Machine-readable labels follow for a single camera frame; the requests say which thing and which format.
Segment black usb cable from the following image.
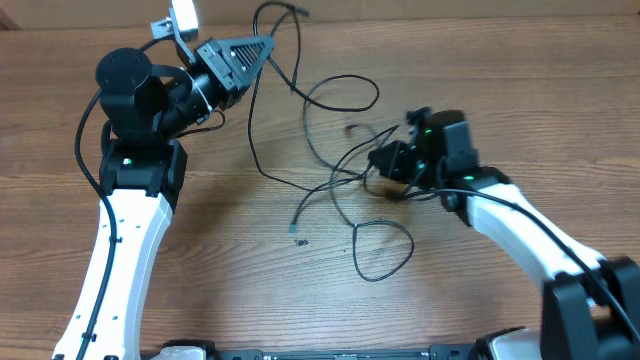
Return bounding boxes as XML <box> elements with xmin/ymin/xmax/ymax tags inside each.
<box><xmin>246</xmin><ymin>0</ymin><xmax>381</xmax><ymax>236</ymax></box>

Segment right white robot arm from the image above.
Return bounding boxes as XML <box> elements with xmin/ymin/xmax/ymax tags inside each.
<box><xmin>368</xmin><ymin>107</ymin><xmax>639</xmax><ymax>360</ymax></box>

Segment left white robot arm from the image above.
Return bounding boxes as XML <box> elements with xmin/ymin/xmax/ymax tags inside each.
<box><xmin>52</xmin><ymin>35</ymin><xmax>274</xmax><ymax>359</ymax></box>

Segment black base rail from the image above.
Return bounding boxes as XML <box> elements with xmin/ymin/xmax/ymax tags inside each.
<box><xmin>214</xmin><ymin>344</ymin><xmax>493</xmax><ymax>360</ymax></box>

